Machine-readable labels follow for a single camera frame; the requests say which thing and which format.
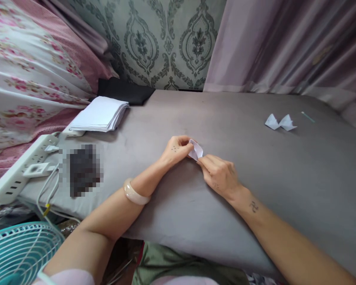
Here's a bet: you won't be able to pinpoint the person's left hand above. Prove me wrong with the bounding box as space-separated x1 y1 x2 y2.
159 135 194 166

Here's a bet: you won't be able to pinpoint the person's right hand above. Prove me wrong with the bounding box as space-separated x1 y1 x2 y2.
199 154 242 199

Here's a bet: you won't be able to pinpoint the person's right thumb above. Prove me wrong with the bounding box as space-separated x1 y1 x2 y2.
199 154 218 165

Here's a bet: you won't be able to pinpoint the person's right fingers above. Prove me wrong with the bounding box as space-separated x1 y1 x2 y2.
200 162 214 184

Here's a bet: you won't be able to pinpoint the person's left fingers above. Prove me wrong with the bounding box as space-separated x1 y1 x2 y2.
169 135 193 146

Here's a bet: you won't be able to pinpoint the small white paper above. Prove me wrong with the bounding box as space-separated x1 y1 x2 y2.
187 138 205 163

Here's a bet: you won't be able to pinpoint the grey table cover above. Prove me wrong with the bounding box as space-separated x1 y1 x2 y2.
17 88 356 283

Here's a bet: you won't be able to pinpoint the black folded cloth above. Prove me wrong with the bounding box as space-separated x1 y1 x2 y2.
88 78 157 107

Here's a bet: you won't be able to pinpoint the white folded paper boat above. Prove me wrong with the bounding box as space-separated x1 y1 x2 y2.
264 113 281 131
278 114 298 131

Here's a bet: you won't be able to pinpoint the stack of white paper sheets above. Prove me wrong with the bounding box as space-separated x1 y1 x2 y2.
69 95 130 133

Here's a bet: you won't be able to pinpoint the person's body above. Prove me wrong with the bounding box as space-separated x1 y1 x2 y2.
136 239 247 285

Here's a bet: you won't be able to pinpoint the pale pink curtain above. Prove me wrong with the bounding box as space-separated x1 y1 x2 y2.
202 0 356 131

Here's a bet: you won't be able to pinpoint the white charger plug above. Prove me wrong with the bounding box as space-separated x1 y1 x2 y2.
23 162 56 178

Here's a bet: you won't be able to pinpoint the white power strip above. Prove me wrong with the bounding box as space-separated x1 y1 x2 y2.
0 127 87 204

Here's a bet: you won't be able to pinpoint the pink floral bedding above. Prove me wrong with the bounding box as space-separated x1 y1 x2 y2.
0 0 119 190

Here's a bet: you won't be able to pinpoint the white cable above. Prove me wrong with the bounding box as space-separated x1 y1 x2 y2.
35 165 81 228

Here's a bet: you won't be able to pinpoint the teal wire fan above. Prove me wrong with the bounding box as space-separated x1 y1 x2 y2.
0 220 66 285

